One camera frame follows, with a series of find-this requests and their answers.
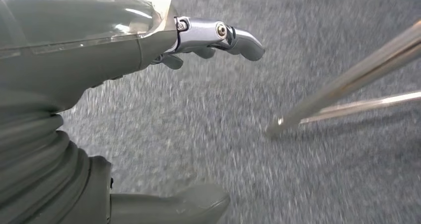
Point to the stainless steel workbench table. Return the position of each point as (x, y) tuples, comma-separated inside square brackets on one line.
[(345, 81)]

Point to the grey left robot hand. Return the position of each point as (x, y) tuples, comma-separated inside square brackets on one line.
[(82, 35)]

